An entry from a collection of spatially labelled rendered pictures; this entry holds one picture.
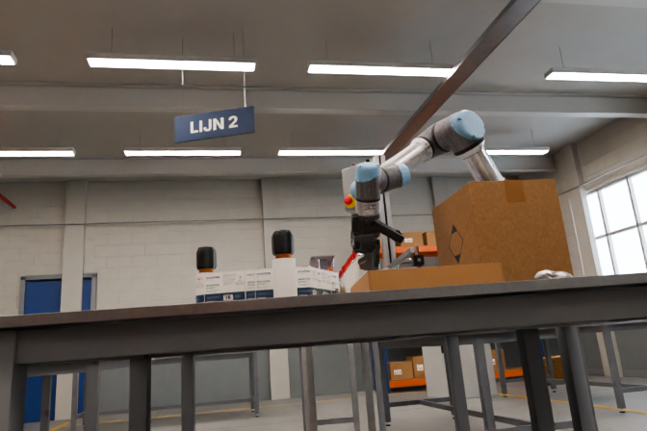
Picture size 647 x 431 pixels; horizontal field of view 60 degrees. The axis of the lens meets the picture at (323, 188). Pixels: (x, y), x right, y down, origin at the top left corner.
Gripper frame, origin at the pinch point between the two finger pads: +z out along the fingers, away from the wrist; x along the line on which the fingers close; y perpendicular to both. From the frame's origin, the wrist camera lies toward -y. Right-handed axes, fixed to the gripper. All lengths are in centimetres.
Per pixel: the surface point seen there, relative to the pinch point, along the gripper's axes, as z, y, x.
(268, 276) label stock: 20, 35, -50
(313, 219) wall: 231, -33, -795
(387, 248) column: 9.6, -13.3, -46.4
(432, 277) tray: -27, 1, 67
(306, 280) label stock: 23, 19, -50
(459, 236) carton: -19.4, -18.6, 23.8
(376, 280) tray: -28, 12, 67
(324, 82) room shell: -28, -34, -500
